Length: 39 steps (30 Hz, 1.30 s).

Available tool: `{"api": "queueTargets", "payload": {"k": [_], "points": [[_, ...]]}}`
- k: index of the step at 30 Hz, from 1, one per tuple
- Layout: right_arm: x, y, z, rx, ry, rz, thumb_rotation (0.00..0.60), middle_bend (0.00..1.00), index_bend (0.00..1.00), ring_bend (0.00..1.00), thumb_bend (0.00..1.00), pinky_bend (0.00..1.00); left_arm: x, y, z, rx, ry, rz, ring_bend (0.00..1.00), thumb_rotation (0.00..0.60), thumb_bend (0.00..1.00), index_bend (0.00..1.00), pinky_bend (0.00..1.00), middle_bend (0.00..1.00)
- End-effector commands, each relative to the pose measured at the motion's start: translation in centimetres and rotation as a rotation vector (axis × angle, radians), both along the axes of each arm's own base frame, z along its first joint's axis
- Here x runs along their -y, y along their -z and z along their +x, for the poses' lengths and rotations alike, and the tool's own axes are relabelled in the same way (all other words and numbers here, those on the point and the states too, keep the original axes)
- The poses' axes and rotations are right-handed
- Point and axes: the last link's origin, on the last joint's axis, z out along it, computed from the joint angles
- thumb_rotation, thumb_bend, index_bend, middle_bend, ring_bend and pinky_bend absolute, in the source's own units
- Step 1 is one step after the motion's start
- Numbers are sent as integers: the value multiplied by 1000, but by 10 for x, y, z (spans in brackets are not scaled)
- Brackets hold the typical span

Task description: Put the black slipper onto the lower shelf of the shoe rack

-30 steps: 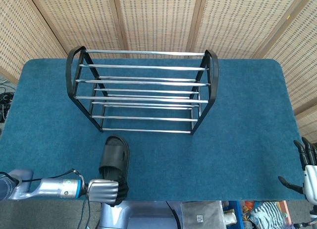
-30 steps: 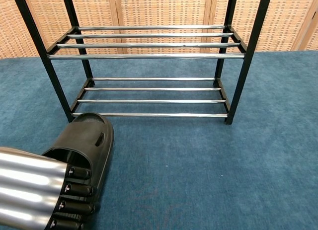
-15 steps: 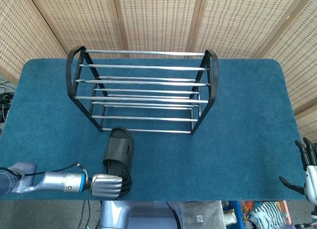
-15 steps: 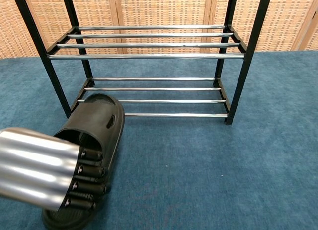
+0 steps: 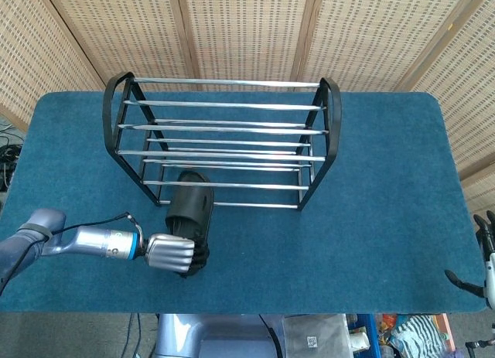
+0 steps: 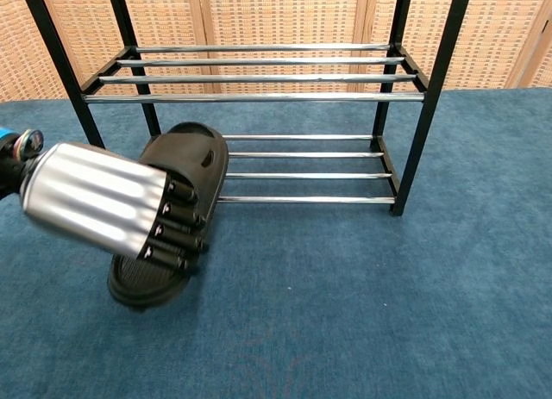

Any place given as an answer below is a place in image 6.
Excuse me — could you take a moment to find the woven bamboo folding screen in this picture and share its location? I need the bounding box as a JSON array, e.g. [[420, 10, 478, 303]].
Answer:
[[0, 0, 552, 103]]

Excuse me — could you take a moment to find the black metal shoe rack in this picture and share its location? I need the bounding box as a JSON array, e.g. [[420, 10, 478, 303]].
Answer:
[[19, 0, 474, 218]]

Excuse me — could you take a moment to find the blue fuzzy table cloth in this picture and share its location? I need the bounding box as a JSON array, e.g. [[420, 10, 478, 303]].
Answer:
[[0, 87, 552, 399]]

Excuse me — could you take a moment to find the black rubber slide sandal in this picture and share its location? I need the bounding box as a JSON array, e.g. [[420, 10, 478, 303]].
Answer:
[[107, 122, 230, 309]]

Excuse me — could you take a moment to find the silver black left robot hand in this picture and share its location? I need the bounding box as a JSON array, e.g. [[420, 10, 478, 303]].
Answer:
[[21, 142, 210, 275]]

